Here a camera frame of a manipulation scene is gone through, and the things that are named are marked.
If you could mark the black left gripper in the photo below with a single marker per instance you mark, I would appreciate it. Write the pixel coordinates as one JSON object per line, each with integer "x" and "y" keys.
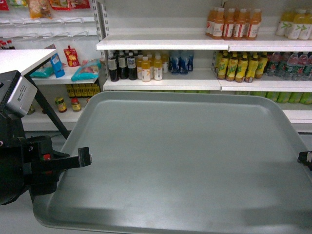
{"x": 43, "y": 165}

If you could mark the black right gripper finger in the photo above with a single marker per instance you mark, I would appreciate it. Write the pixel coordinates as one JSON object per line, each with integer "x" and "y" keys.
{"x": 305, "y": 158}

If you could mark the grey rectangular serving tray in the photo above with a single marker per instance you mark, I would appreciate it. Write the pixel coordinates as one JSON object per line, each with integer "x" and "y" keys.
{"x": 181, "y": 163}

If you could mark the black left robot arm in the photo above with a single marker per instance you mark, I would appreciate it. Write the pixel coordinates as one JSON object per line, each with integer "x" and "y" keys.
{"x": 12, "y": 144}

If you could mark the white checkout counter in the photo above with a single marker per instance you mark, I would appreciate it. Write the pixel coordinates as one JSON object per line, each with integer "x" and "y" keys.
{"x": 26, "y": 62}

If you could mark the teal snack bag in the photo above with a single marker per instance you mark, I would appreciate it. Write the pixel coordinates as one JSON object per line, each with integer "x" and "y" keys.
{"x": 89, "y": 70}

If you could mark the blue snack bag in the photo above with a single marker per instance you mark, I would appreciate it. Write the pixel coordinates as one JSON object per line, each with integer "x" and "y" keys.
{"x": 57, "y": 66}

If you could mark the red snack pouch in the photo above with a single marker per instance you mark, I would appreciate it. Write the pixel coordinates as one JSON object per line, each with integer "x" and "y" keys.
{"x": 71, "y": 56}

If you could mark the white metal shelf unit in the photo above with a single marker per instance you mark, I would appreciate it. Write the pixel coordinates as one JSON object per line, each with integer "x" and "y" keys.
{"x": 162, "y": 25}

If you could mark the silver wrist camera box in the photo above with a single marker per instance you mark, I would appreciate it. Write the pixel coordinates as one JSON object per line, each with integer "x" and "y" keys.
{"x": 21, "y": 98}

